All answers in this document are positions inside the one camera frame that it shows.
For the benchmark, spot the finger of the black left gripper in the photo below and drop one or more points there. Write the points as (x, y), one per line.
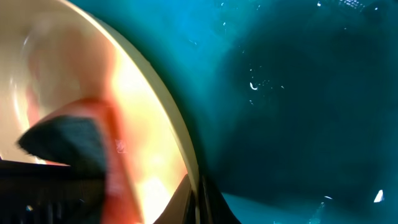
(37, 193)

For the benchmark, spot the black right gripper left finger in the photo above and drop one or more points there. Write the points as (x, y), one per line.
(181, 208)

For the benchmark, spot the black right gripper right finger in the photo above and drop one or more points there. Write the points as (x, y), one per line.
(213, 206)

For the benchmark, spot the yellow plate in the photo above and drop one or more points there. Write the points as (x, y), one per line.
(53, 53)

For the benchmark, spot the teal plastic tray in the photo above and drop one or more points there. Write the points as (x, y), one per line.
(291, 104)

